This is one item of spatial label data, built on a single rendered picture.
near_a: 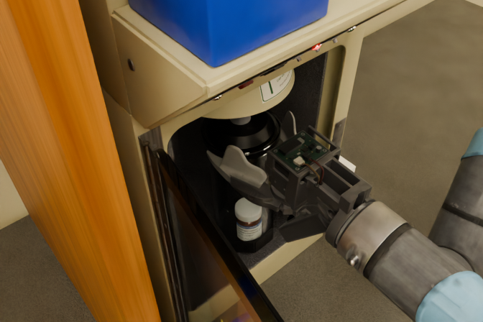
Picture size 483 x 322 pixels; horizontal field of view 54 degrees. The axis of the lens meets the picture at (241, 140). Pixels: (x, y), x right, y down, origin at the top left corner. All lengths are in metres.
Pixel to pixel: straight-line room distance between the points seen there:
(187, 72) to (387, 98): 0.97
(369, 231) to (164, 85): 0.28
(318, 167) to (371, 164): 0.52
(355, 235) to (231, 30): 0.30
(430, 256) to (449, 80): 0.89
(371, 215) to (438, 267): 0.08
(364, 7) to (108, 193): 0.22
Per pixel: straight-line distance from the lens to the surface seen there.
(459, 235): 0.59
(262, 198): 0.57
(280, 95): 0.56
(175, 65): 0.29
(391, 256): 0.50
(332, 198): 0.52
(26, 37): 0.24
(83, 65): 0.25
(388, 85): 1.27
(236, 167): 0.59
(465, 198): 0.59
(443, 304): 0.50
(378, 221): 0.52
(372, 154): 1.07
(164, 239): 0.53
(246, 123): 0.62
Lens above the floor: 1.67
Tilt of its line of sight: 44 degrees down
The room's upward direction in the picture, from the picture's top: straight up
